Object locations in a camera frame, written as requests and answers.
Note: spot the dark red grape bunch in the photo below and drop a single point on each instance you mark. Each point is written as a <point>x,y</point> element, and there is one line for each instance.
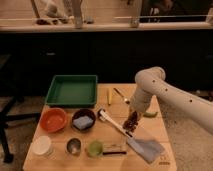
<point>131,123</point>

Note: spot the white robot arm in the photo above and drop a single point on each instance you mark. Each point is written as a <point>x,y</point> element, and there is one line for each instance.
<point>151,82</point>

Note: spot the green plastic tray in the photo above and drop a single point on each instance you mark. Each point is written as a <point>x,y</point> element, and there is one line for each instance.
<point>75,91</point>

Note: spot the yellow stick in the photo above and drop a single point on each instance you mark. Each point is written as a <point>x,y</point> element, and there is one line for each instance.
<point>109,96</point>

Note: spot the dark brown bowl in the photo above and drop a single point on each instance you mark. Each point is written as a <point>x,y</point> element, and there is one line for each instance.
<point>81,113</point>

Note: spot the blue sponge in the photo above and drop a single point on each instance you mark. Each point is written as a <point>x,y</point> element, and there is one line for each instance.
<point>82,122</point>

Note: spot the orange bowl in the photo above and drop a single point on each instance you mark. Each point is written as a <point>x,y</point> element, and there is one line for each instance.
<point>53,120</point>

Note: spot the green cup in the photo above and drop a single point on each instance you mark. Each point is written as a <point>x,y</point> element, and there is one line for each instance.
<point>95,149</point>

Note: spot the small metal cup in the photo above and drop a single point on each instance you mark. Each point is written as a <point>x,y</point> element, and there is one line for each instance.
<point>73,146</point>

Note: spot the blue grey cloth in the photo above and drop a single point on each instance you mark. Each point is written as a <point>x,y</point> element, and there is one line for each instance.
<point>149,150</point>

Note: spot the white handled spatula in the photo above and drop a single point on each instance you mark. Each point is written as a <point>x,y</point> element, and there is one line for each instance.
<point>103,115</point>

